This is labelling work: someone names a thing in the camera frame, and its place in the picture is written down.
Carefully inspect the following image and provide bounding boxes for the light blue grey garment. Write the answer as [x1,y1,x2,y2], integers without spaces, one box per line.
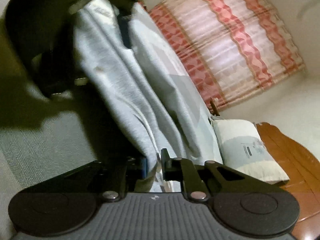
[75,0,222,192]

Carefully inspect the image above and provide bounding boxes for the patchwork bed sheet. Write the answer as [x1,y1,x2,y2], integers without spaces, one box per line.
[0,80,101,240]

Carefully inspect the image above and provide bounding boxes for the white grey printed pillow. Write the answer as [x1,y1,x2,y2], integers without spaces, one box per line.
[213,119,290,185]

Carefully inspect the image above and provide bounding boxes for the brown wooden headboard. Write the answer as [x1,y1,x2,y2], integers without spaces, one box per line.
[257,122,319,239]

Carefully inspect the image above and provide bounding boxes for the dark wooden bedside table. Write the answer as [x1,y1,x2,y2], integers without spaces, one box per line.
[210,98,220,116]

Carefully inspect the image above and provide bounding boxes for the dark person clothing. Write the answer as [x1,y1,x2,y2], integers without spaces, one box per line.
[4,0,137,99]

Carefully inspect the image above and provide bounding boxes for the pink red patterned curtain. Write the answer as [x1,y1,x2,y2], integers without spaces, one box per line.
[141,0,305,109]

